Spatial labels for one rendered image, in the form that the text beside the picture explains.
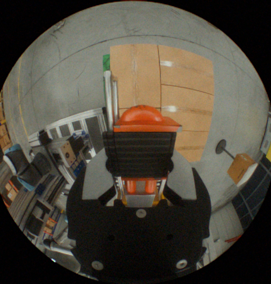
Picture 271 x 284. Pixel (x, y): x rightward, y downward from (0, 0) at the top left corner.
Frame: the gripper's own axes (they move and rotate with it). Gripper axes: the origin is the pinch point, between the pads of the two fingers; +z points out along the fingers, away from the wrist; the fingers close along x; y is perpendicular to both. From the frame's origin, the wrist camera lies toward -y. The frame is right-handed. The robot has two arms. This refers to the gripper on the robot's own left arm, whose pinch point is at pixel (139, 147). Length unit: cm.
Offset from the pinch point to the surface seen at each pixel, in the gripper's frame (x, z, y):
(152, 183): 2.6, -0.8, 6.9
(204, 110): 66, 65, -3
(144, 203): 1.7, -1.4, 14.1
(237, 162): 170, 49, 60
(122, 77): -12, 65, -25
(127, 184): -1.9, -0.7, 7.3
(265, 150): 733, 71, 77
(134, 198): -0.7, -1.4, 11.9
